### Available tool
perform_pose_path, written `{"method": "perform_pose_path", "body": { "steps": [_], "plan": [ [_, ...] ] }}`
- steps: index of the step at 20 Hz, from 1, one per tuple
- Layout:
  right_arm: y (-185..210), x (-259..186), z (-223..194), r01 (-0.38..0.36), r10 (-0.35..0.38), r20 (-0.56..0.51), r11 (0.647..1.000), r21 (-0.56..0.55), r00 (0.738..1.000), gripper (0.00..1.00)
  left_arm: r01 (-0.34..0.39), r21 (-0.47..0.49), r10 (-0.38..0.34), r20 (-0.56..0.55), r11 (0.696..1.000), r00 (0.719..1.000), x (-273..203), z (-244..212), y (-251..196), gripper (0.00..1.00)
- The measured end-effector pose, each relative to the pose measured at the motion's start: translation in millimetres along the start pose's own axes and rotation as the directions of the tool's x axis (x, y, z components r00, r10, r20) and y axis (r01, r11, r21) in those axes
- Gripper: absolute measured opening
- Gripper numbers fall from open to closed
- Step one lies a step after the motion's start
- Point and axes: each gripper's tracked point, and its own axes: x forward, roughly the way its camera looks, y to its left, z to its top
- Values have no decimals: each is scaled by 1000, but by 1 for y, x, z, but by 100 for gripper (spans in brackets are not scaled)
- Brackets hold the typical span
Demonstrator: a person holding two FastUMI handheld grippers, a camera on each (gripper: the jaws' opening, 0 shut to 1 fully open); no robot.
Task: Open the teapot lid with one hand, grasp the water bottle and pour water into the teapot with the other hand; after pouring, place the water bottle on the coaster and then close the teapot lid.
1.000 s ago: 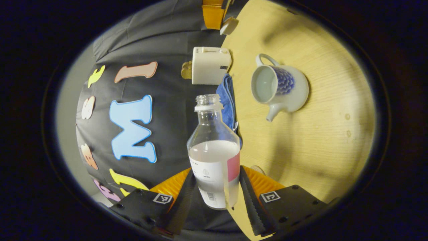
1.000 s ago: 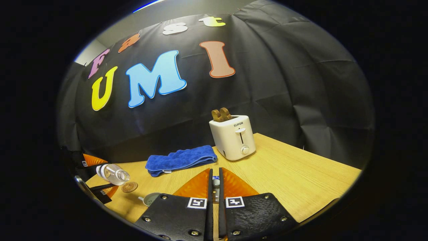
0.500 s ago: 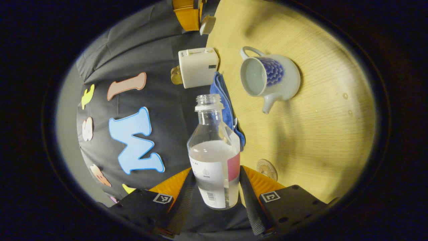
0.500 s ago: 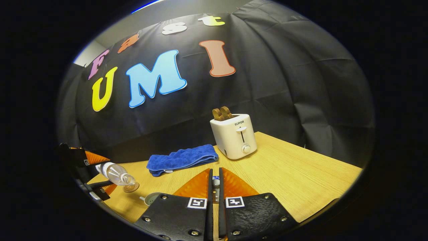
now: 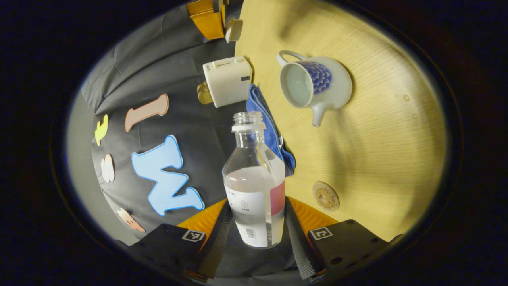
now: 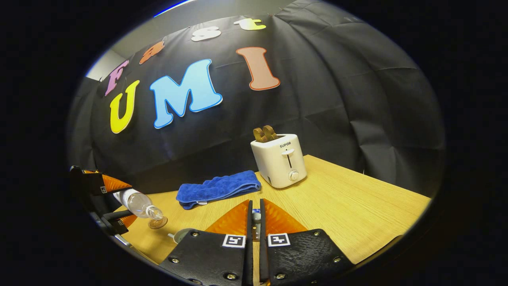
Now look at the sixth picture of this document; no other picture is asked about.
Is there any white blue teacup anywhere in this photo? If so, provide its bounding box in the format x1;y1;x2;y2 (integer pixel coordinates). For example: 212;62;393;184
167;228;195;244

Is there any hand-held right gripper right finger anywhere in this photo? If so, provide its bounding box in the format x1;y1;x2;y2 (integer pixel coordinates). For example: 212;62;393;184
259;198;355;286

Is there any folded blue towel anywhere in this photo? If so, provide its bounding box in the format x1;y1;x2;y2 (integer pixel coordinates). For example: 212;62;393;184
176;170;262;210

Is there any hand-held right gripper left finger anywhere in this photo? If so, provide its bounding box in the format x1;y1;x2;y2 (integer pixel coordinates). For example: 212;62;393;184
159;199;254;286

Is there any clear plastic water bottle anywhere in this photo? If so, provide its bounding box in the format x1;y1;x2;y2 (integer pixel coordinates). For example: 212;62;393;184
113;189;164;220

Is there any white toaster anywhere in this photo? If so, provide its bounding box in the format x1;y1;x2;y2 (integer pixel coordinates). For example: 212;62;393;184
250;134;308;189

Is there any black backdrop cloth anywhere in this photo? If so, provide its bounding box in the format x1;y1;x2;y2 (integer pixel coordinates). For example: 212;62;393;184
67;0;445;199

